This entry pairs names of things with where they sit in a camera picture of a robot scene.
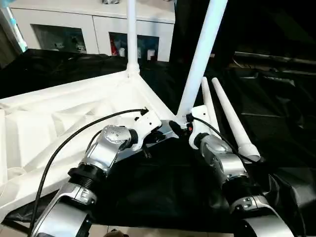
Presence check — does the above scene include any white plastic table leg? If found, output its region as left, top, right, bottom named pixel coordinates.
left=126, top=0, right=142, bottom=79
left=200, top=77, right=221, bottom=135
left=177, top=0, right=229, bottom=119
left=211, top=78, right=261, bottom=163

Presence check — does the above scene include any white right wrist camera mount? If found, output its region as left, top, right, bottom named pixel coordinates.
left=186, top=105, right=213, bottom=149

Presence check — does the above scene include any black metal bar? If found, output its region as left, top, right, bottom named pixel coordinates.
left=234, top=49, right=316, bottom=68

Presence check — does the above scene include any white plastic table top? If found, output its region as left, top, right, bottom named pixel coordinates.
left=0, top=69, right=181, bottom=224

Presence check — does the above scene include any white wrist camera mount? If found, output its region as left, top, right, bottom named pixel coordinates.
left=130, top=110, right=163, bottom=150
left=186, top=105, right=213, bottom=149

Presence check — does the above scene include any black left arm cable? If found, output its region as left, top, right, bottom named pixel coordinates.
left=28, top=108, right=149, bottom=237

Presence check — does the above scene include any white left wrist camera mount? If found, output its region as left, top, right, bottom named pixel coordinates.
left=130, top=110, right=163, bottom=150

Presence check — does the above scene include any grey curtain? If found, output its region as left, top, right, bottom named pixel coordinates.
left=0, top=17, right=21, bottom=69

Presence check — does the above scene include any white cabinet with glass doors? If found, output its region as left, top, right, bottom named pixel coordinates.
left=9, top=0, right=176, bottom=63

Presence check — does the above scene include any black mat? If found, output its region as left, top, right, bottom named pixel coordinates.
left=0, top=48, right=316, bottom=235

